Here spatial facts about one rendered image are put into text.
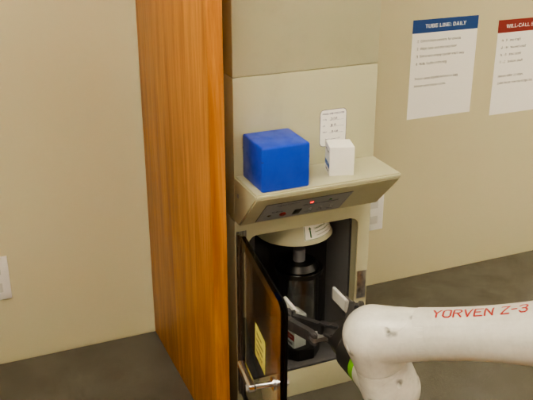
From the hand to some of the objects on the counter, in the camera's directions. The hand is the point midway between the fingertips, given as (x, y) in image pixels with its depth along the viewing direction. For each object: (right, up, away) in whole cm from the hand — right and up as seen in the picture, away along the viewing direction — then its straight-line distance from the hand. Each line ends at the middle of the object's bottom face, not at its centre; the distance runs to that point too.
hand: (312, 301), depth 182 cm
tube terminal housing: (-7, -19, +21) cm, 29 cm away
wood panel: (-29, -21, +16) cm, 39 cm away
